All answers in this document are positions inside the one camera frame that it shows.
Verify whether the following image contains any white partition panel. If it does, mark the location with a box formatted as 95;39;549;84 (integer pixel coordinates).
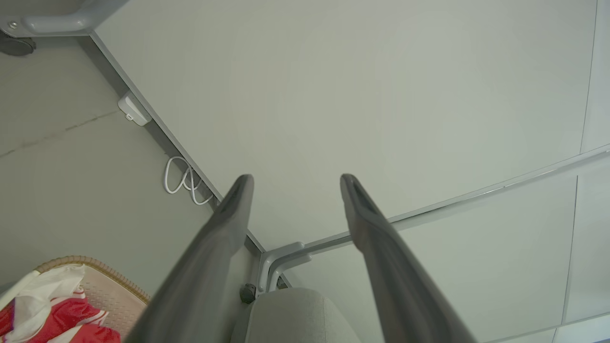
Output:
281;157;610;343
91;0;610;251

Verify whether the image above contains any grey table leg with caster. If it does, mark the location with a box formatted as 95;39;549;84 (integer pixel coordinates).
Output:
0;0;129;38

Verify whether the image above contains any woven wicker laundry basket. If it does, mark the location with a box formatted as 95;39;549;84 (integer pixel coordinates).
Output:
36;256;151;343

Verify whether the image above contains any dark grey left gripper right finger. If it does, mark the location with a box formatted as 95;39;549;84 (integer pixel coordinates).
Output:
340;174;477;343

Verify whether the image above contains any red and white garment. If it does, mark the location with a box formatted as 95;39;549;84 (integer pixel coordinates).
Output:
0;265;87;343
0;286;122;343

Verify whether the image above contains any white power adapter box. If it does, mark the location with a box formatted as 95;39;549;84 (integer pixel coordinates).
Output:
118;91;152;126

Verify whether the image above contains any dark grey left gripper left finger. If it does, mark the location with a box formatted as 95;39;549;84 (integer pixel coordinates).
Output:
125;174;254;343

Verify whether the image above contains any white looped cable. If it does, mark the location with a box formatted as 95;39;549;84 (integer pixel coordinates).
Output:
164;156;215;206

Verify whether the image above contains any grey partition post with foot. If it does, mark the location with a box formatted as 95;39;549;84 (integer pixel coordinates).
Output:
257;144;610;292

